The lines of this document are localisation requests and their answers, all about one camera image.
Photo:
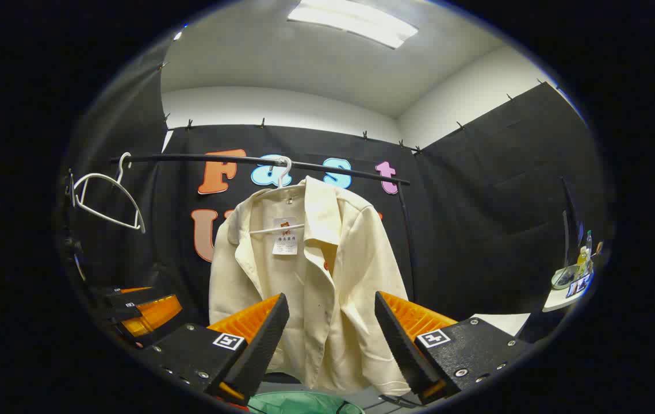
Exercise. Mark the yellow bottle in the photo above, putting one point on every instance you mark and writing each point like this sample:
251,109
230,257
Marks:
582,259

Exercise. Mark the cream jacket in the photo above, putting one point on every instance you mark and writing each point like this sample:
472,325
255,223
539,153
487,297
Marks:
356,259

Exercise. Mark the white clothes hanger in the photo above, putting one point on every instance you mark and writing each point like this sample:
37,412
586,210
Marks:
100,174
279,229

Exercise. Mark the white topped cabinet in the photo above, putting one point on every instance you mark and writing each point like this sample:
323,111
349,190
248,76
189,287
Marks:
505,323

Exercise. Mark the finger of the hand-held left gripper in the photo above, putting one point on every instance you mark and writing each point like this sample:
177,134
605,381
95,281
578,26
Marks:
154,315
131,297

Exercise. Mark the clear bottle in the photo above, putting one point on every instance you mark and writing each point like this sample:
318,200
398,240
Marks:
589,244

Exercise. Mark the blue printed box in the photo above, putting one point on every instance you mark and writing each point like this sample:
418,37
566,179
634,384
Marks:
580,286

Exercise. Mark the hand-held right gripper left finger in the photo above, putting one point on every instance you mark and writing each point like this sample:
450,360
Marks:
264,345

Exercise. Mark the black clothes rail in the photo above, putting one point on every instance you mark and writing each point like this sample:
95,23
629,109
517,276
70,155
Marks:
183,156

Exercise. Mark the black backdrop cloth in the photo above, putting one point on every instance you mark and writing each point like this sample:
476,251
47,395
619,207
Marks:
477,230

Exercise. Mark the white side table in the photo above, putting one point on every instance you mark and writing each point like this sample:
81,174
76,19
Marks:
557,300

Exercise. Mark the green laundry hamper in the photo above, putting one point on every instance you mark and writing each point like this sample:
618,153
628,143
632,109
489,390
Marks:
304,403

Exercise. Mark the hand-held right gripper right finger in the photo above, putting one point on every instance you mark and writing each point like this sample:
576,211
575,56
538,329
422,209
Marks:
402,351

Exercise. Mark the black upright stand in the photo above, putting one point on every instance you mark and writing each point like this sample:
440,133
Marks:
572,215

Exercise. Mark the grey bowl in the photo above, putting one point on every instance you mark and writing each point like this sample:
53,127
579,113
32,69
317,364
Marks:
564,279

